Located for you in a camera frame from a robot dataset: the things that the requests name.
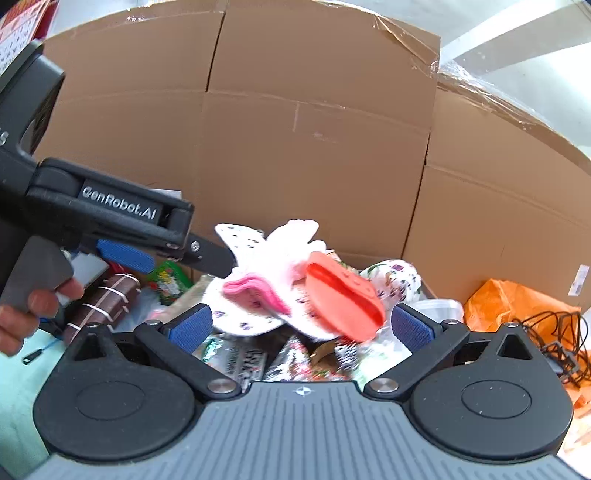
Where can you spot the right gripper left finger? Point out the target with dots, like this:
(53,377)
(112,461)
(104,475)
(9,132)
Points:
(171,345)

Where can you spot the brown checked glasses case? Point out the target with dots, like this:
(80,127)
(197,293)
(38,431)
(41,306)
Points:
(108,303)

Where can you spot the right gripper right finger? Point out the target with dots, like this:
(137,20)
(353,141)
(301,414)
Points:
(433,346)

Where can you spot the teal table cloth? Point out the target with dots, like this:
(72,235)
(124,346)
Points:
(22,449)

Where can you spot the orange plastic bag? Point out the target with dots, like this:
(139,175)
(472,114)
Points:
(562,330)

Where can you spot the large cardboard wall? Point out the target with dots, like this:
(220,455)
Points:
(264,111)

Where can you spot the floral drawstring pouch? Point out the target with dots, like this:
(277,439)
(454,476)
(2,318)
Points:
(395,281)

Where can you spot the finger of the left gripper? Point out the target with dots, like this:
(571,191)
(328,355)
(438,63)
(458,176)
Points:
(126,256)
(207,257)

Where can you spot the person's left hand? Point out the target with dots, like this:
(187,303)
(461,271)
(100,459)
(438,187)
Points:
(17,326)

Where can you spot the white pink glove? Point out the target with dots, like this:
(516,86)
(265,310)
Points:
(266,289)

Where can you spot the green snack packet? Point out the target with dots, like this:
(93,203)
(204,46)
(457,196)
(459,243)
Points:
(169,281)

